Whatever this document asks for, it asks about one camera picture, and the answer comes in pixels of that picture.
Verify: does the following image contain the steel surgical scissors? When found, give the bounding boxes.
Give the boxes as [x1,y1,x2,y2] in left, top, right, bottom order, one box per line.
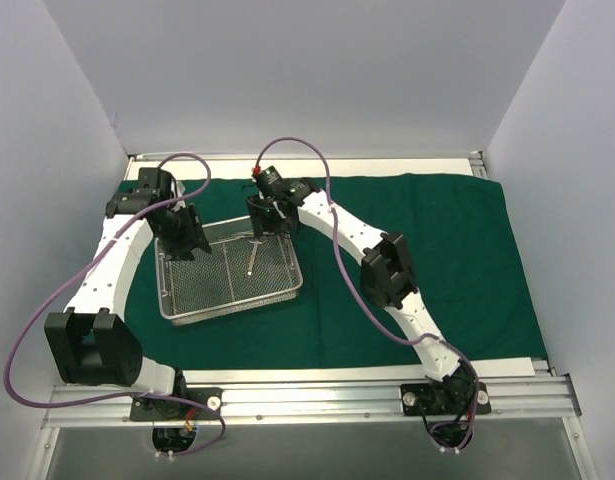
[226,231,267,245]

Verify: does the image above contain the steel tweezers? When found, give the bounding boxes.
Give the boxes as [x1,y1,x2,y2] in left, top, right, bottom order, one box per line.
[247,240,260,276]

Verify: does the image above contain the metal mesh tray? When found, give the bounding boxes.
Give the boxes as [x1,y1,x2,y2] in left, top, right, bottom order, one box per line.
[154,216,303,326]

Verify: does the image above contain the green surgical cloth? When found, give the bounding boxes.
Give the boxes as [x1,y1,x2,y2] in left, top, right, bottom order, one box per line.
[125,174,547,370]

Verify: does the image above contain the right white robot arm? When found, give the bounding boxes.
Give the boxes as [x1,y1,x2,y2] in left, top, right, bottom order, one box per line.
[248,166,479,413]

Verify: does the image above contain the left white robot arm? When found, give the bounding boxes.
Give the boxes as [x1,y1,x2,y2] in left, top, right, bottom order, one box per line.
[44,167,212,419]

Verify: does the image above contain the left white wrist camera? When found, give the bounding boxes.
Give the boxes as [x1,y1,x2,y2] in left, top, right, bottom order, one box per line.
[171,180,186,201]

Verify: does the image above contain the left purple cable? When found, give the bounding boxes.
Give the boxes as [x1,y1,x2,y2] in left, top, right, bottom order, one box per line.
[2,152,228,454]

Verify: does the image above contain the purple cable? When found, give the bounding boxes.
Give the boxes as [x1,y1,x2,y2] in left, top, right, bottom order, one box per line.
[2,152,228,454]
[254,137,488,444]

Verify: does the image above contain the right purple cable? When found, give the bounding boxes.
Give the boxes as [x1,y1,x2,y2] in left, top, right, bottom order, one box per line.
[254,137,488,444]

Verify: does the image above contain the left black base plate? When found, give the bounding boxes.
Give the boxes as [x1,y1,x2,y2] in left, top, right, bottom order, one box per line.
[129,387,223,422]

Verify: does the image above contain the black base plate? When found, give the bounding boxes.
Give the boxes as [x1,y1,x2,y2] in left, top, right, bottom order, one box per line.
[129,387,223,422]
[399,380,475,417]

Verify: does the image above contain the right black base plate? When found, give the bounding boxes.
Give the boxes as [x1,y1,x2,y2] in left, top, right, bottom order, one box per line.
[399,380,475,417]

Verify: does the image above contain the aluminium frame rail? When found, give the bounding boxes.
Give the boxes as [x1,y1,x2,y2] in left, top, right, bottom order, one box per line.
[42,371,580,428]

